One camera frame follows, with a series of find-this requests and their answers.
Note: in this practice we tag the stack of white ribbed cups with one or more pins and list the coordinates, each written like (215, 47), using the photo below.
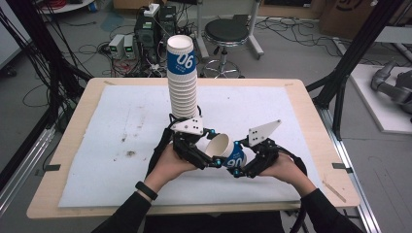
(183, 93)

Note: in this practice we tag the blue banded paper cup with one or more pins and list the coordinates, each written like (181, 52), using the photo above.
(220, 145)

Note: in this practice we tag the white platform board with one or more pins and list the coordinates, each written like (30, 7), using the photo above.
(372, 103)

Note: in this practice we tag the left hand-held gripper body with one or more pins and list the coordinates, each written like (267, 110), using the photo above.
(188, 142)

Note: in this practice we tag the silver aluminium rail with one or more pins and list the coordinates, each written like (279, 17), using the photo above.
(22, 174)
(353, 181)

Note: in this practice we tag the black wristband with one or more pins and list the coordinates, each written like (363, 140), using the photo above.
(146, 190)

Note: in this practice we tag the black tape piece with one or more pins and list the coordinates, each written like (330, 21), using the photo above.
(341, 167)
(51, 168)

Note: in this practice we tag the grey bench power supply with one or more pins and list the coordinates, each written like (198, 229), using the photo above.
(129, 45)
(116, 45)

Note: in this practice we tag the black round stool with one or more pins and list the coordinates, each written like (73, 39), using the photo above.
(226, 32)

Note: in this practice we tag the black computer tower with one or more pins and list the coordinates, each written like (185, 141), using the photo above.
(147, 35)

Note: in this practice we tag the white table mat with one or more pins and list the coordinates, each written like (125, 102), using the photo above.
(113, 178)

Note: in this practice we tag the white power strip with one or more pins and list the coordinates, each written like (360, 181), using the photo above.
(151, 10)

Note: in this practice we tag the cardboard box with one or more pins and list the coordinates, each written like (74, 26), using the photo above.
(350, 16)

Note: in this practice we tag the person's left hand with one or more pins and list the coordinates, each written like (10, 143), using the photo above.
(168, 168)

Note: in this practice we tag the black metal frame post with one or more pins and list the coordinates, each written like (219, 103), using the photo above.
(353, 55)

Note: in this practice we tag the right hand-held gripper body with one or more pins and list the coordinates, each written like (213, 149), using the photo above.
(264, 155)

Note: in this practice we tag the person's right hand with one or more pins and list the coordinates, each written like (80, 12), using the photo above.
(288, 168)

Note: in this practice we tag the tan tape strip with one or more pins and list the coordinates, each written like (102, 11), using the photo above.
(333, 191)

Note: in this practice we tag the person's dark lap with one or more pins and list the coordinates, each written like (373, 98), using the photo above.
(210, 225)

